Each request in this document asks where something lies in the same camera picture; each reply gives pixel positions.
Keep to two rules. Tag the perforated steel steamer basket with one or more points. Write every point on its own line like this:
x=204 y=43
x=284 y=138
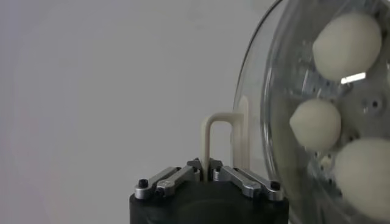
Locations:
x=370 y=105

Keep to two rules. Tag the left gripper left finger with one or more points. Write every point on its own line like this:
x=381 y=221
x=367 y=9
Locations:
x=170 y=182

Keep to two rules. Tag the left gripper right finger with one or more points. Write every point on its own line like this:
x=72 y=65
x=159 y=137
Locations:
x=243 y=182

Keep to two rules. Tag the white steamed baozi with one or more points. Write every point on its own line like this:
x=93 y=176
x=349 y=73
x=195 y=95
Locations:
x=365 y=178
x=315 y=124
x=344 y=45

